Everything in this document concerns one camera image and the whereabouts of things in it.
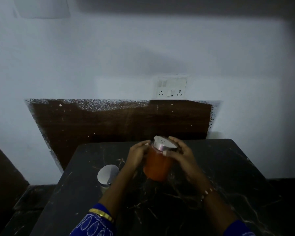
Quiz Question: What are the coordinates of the person's left hand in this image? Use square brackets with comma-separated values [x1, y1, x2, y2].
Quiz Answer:
[125, 140, 151, 173]

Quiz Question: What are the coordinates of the person's right hand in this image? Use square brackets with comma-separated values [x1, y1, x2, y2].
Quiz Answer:
[162, 136, 209, 193]

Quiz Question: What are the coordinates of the red chilli powder jar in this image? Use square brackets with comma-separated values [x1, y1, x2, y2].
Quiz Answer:
[143, 136, 179, 182]

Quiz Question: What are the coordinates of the green fennel jar silver lid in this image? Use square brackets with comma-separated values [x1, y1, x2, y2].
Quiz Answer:
[97, 164, 120, 194]

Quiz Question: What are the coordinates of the person's left forearm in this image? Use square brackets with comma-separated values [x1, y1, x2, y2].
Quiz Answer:
[98, 167, 136, 218]

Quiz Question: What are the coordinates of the person's right forearm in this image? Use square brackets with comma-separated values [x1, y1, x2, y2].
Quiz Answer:
[201, 189, 238, 235]

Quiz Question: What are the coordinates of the gold bangle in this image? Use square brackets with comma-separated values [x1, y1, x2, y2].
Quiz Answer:
[88, 208, 114, 224]

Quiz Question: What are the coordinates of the pink beaded bracelet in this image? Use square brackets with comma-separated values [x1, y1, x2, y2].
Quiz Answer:
[201, 188, 217, 201]

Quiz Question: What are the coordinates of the white wall socket plate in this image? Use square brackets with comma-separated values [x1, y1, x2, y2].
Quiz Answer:
[153, 75, 188, 100]

